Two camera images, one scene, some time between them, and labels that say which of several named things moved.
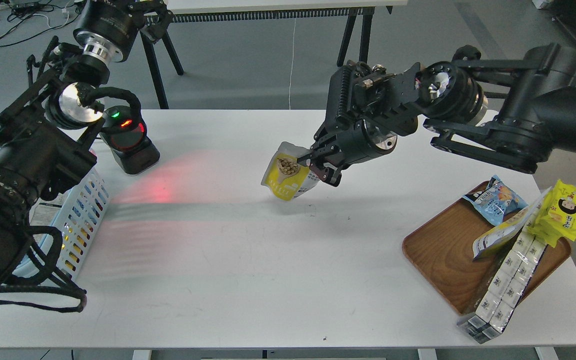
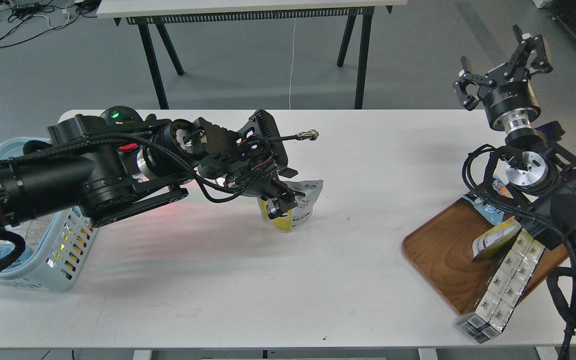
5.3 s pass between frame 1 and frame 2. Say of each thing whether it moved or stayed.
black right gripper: moved
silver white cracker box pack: stayed
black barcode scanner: stayed
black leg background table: stayed
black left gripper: moved
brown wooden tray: stayed
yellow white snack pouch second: stayed
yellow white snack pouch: moved
